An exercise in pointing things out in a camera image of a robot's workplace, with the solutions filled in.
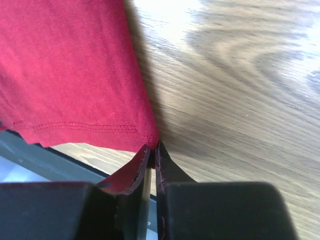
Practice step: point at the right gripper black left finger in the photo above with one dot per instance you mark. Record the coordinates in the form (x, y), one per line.
(114, 209)

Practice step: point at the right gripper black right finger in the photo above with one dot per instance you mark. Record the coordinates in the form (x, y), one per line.
(191, 210)

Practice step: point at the red t-shirt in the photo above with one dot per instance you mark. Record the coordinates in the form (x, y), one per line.
(69, 74)

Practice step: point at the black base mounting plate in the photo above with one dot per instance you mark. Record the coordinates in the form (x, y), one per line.
(46, 162)

